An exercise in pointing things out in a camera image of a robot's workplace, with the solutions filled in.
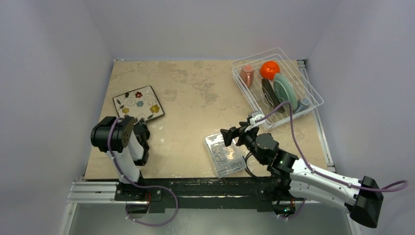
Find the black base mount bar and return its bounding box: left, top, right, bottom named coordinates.
left=115, top=177, right=303, bottom=215

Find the orange cup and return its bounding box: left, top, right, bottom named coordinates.
left=259, top=61, right=280, bottom=80

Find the teal square plate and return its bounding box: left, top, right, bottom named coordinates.
left=261, top=78, right=280, bottom=109

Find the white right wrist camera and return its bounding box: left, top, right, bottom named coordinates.
left=245, top=111, right=266, bottom=132

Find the white wire dish rack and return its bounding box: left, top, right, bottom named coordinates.
left=231, top=47, right=324, bottom=129

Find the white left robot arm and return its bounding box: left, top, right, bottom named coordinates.
left=91, top=115, right=150, bottom=200

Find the clear plastic screw box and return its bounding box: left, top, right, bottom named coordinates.
left=205, top=133, right=247, bottom=179

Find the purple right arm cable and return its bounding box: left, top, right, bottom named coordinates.
left=254, top=100, right=410, bottom=221

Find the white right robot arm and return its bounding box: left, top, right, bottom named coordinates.
left=220, top=126, right=384, bottom=228

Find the black usb cable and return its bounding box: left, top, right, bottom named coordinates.
left=244, top=152, right=276, bottom=180

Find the pink floral mug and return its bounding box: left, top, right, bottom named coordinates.
left=239, top=64, right=254, bottom=88

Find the grey coffee mug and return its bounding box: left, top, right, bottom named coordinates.
left=293, top=97, right=311, bottom=114

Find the square white floral plate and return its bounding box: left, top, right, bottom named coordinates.
left=112, top=85, right=165, bottom=121

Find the light blue flower plate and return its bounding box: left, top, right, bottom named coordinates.
left=273, top=73, right=298, bottom=110

